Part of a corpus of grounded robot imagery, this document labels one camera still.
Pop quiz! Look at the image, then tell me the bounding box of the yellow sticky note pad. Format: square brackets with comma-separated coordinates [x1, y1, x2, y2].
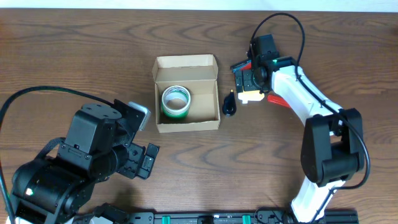
[238, 91, 265, 105]

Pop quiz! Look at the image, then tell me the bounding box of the red utility knife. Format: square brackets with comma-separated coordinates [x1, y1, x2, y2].
[267, 95, 290, 108]

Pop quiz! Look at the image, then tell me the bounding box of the cardboard box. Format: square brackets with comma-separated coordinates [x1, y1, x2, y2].
[152, 54, 220, 133]

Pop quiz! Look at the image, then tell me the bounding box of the white tape roll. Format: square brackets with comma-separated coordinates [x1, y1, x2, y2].
[161, 85, 192, 104]

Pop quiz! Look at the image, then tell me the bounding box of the green tape roll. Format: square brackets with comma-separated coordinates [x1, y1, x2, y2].
[161, 91, 191, 119]

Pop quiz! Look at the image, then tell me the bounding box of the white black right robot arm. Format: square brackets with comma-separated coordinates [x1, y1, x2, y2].
[230, 35, 369, 223]

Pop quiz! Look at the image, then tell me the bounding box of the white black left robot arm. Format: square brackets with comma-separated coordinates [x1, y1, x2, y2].
[10, 100, 159, 223]

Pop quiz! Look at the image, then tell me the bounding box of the red marker pen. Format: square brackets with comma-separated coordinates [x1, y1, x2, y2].
[241, 63, 252, 70]

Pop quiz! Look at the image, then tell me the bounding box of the dark blue marker pen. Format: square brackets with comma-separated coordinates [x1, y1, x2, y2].
[230, 59, 251, 72]

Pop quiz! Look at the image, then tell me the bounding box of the small black glue bottle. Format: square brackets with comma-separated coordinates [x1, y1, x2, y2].
[222, 90, 237, 116]

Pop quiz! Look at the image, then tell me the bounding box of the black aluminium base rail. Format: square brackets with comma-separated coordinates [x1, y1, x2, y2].
[74, 202, 360, 224]

